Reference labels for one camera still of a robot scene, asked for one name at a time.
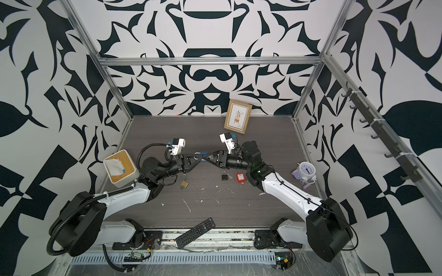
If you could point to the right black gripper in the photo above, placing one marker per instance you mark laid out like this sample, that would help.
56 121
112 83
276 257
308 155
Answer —
223 161

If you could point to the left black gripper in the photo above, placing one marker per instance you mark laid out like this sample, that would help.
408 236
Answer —
184 163

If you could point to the small black padlock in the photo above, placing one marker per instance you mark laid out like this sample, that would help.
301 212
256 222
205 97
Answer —
225 176

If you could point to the brass padlock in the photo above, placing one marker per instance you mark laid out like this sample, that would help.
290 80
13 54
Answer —
184 184

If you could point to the red padlock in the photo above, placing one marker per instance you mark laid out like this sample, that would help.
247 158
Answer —
241 178

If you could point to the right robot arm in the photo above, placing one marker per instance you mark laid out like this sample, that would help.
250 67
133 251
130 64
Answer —
324 227

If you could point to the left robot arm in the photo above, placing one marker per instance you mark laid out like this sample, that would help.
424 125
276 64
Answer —
81 223

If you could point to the black remote control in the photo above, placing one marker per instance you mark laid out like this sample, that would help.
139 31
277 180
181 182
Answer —
194 233

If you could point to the white tissue box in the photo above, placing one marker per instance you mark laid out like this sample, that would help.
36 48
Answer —
121 169

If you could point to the left green circuit board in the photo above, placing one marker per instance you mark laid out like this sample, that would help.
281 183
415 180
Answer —
137 257

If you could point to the green circuit board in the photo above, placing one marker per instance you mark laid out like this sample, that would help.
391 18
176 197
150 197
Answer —
286 262
137 257

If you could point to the right green circuit board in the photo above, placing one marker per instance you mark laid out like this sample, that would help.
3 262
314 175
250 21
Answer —
286 262

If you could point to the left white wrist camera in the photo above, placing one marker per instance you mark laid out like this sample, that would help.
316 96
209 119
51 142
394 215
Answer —
175 147

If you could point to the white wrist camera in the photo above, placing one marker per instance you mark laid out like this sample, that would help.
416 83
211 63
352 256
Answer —
175 147
228 139

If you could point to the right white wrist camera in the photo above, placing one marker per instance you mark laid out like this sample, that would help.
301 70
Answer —
228 139

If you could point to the wooden picture frame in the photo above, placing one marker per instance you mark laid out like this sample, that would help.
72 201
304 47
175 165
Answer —
238 115

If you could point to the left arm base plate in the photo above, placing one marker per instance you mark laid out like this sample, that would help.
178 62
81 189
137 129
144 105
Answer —
145 239

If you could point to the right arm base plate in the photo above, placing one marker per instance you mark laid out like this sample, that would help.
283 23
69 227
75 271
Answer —
273 239

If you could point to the white cable duct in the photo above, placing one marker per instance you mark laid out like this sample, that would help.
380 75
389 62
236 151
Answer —
184 258

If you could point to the wall coat hook rail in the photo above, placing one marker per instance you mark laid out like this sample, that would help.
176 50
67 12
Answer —
384 132

